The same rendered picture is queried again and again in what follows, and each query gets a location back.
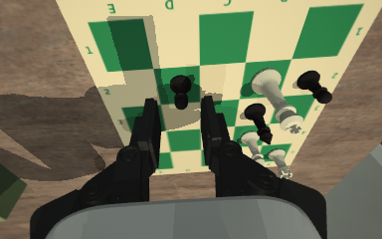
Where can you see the white chess king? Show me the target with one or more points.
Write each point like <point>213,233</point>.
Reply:
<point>266,82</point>

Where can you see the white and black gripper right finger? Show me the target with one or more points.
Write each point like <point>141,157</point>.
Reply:
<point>239,175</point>

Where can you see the white chess rook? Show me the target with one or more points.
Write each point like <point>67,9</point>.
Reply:
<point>277,155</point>

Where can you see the green and cream chessboard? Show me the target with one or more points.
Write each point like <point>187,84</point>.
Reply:
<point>134,48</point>

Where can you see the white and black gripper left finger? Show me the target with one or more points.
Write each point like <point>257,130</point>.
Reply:
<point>124,181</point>

